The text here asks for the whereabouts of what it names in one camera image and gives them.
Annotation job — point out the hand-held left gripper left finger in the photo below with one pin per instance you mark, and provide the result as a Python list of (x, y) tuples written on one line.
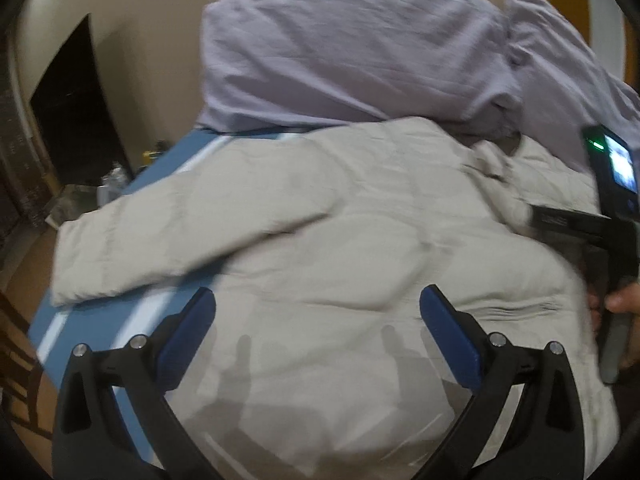
[(190, 332)]

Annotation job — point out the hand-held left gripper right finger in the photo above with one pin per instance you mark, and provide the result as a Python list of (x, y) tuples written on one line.
[(450, 340)]

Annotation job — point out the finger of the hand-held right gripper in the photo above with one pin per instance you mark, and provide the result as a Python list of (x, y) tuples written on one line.
[(565, 222)]

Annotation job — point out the beige down jacket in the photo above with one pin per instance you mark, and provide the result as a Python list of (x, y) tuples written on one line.
[(325, 240)]

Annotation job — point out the person's right hand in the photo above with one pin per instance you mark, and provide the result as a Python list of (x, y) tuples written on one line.
[(623, 304)]

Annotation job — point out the lavender pillow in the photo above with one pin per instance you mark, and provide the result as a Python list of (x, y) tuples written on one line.
[(555, 75), (340, 55)]

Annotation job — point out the blue white striped bed sheet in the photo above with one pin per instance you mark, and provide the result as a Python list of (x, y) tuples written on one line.
[(162, 166)]

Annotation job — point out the wooden chair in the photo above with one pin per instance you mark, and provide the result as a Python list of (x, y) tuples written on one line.
[(22, 360)]

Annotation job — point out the cluttered bedside table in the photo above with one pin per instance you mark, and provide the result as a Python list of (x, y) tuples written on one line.
[(75, 205)]

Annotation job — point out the clear plastic bottle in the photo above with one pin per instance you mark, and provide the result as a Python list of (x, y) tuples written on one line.
[(116, 176)]

